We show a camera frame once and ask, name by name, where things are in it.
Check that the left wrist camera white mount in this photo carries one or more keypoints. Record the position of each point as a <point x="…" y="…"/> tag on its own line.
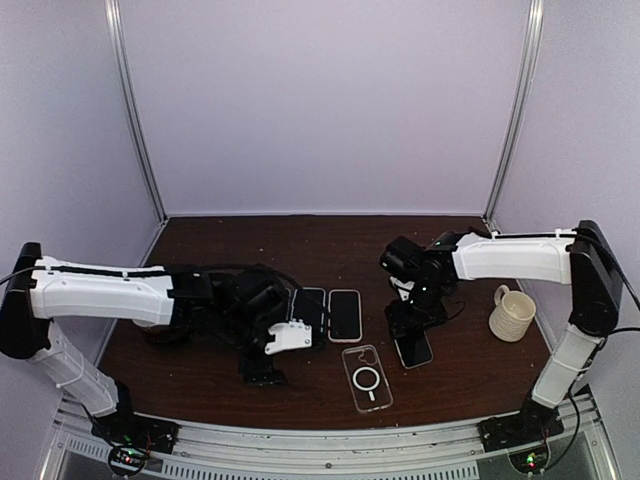
<point x="288" y="336"/>

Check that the red floral saucer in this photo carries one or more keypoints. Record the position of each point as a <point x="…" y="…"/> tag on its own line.
<point x="166" y="335"/>

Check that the right aluminium frame post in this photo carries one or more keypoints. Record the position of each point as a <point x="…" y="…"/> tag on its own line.
<point x="529" y="58"/>

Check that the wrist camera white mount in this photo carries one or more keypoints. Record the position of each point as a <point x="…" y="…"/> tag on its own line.
<point x="403" y="289"/>
<point x="288" y="336"/>

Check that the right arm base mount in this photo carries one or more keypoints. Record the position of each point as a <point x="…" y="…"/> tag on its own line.
<point x="525" y="434"/>

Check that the cream ribbed mug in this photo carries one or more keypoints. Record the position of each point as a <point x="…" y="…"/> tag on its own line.
<point x="512" y="315"/>

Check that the pink phone case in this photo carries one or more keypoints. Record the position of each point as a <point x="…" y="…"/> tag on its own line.
<point x="345" y="316"/>

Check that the left aluminium frame post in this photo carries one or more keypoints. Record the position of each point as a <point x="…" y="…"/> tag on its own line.
<point x="118" y="42"/>

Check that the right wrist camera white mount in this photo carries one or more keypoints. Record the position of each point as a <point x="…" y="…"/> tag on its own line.
<point x="403" y="289"/>

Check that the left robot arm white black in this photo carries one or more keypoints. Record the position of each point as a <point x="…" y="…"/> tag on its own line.
<point x="245" y="307"/>

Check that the front aluminium rail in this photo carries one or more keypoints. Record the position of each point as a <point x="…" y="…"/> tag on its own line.
<point x="449" y="450"/>

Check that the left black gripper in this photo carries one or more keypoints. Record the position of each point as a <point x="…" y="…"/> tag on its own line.
<point x="260" y="372"/>

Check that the aluminium frame post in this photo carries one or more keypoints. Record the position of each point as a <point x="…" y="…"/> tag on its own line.
<point x="118" y="42"/>
<point x="529" y="58"/>

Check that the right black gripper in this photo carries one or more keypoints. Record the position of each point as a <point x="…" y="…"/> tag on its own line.
<point x="401" y="320"/>

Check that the light blue phone case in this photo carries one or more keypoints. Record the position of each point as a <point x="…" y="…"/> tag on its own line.
<point x="319" y="334"/>

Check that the grey clear phone case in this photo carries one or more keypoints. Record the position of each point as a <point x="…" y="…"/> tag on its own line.
<point x="370" y="389"/>

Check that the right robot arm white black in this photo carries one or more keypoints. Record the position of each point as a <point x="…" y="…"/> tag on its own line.
<point x="580" y="258"/>

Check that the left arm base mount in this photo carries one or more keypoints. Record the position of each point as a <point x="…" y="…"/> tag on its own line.
<point x="132" y="438"/>

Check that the dark smartphone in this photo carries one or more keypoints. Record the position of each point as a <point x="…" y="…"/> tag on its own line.
<point x="414" y="350"/>

